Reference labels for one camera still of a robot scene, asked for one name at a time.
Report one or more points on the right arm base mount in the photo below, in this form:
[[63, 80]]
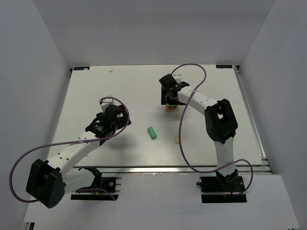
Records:
[[214, 192]]

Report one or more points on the left blue corner label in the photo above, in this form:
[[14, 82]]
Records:
[[81, 68]]

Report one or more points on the right blue corner label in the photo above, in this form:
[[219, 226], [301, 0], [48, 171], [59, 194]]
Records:
[[224, 66]]

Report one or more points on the small light wood block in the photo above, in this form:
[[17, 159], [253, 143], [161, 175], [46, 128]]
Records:
[[176, 140]]

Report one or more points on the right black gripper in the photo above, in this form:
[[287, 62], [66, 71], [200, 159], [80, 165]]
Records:
[[169, 94]]

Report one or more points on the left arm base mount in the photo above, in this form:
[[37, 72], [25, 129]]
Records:
[[101, 189]]

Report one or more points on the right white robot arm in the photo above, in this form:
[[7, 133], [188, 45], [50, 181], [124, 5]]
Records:
[[220, 122]]

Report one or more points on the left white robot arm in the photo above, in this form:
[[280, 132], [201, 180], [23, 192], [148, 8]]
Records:
[[51, 179]]

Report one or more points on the aluminium frame rail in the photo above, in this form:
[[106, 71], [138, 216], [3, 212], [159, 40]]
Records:
[[263, 156]]

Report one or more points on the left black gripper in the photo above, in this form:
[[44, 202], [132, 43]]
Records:
[[122, 119]]

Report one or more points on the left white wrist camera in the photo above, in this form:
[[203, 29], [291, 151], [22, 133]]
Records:
[[105, 102]]

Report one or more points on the blue corner label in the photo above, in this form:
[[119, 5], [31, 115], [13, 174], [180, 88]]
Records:
[[81, 68], [224, 66]]

